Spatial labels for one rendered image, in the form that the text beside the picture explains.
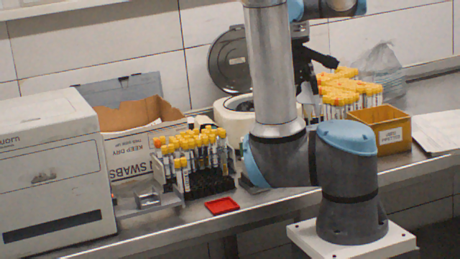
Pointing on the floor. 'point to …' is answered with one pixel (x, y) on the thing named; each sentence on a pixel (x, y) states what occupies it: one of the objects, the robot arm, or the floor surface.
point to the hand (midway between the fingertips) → (308, 109)
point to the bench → (448, 100)
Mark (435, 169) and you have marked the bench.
